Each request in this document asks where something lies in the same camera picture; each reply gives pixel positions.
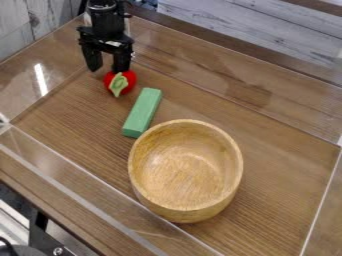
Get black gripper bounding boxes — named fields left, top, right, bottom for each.
left=77, top=0, right=133, bottom=73

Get red plush strawberry toy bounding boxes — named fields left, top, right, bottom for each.
left=102, top=70, right=137, bottom=97

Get green rectangular block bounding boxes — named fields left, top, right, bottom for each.
left=121, top=88, right=161, bottom=138

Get wooden bowl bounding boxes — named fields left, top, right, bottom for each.
left=128, top=119, right=243, bottom=223

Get clear acrylic front wall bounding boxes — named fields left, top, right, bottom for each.
left=0, top=124, right=222, bottom=256

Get black metal table leg bracket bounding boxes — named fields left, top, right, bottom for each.
left=27, top=211, right=76, bottom=256

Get black cable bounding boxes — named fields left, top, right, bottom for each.
left=0, top=237, right=18, bottom=256

